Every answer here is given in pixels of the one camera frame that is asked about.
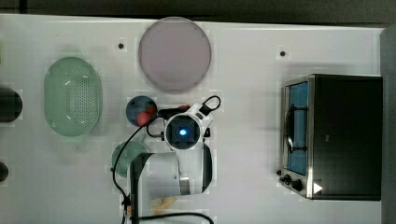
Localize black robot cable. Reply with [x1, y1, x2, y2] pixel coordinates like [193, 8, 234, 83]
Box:
[110, 94, 222, 224]

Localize green plastic colander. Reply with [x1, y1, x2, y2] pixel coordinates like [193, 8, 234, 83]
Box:
[44, 57, 103, 137]

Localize black toaster oven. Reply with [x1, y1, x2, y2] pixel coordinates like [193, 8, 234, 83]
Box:
[276, 74, 383, 201]

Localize blue small bowl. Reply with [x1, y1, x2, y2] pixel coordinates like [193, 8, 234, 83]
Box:
[125, 95, 158, 127]

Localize black cylinder on table edge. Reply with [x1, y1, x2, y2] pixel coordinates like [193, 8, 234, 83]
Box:
[0, 88, 22, 123]

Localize red plush ketchup bottle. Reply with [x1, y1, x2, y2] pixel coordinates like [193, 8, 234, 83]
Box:
[178, 105, 191, 111]

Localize green cup with handle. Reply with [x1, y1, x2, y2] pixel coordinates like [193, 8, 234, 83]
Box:
[112, 141, 149, 177]

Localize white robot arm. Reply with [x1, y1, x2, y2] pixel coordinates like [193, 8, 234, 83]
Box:
[128, 103, 214, 224]

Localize red toy strawberry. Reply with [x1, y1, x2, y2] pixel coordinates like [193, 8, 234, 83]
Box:
[136, 112, 151, 127]

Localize grey round plate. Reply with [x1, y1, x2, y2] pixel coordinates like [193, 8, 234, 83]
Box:
[138, 17, 212, 92]

